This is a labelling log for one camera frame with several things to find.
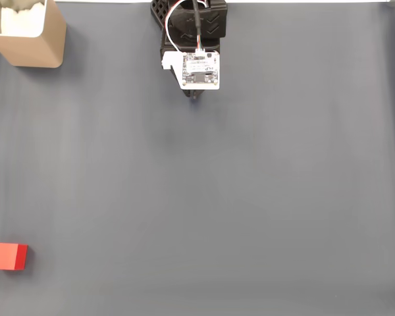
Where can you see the red cube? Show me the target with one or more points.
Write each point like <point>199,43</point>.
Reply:
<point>3,256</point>

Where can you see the beige box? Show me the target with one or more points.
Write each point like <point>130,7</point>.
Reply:
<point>36,49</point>

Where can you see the dark blue table mat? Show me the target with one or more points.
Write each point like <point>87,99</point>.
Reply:
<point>217,181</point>

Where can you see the white crumpled tissue paper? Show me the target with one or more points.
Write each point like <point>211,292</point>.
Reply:
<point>19,19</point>

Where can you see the white camera circuit board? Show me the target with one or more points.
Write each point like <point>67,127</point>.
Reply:
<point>200,69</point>

